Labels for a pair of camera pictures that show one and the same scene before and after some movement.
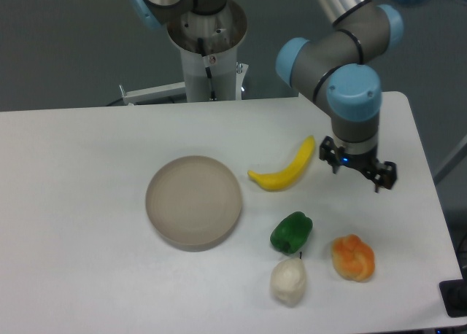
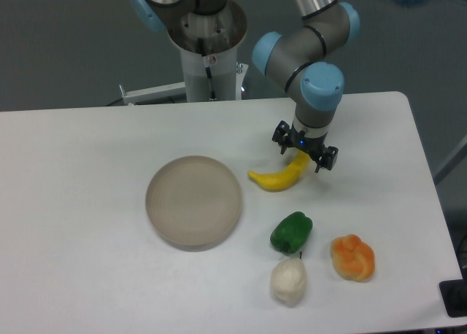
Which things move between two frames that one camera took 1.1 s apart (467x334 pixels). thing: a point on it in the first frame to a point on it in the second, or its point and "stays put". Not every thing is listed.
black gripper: [381, 174] to [285, 136]
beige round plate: [193, 203] stays put
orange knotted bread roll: [352, 259] stays put
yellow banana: [290, 175] stays put
